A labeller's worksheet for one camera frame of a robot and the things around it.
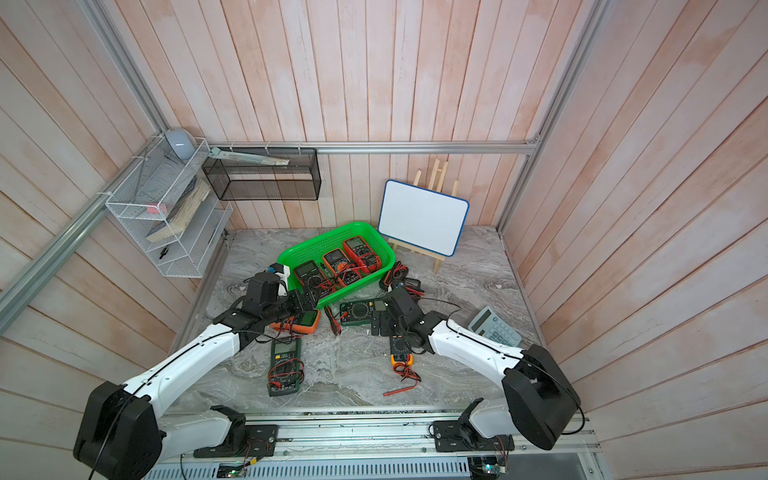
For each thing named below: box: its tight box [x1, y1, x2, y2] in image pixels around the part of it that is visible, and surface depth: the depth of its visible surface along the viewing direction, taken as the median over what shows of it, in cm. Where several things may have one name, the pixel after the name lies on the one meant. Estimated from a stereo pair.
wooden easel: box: [387, 158, 459, 274], surface depth 95 cm
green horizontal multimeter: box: [339, 298, 388, 326], surface depth 97 cm
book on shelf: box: [146, 176, 211, 243], surface depth 83 cm
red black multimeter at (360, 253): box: [343, 235, 381, 274], surface depth 109 cm
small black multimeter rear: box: [379, 260, 409, 292], surface depth 104 cm
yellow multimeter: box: [382, 335, 422, 397], surface depth 86 cm
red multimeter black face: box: [294, 260, 327, 310], surface depth 103 cm
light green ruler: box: [208, 147, 290, 166], surface depth 92 cm
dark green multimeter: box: [268, 338, 304, 397], surface depth 84 cm
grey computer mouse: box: [165, 128, 197, 160], surface depth 84 cm
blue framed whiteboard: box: [377, 180, 470, 257], surface depth 101 cm
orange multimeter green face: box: [268, 309, 321, 334], surface depth 92 cm
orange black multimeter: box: [323, 248, 362, 287], surface depth 105 cm
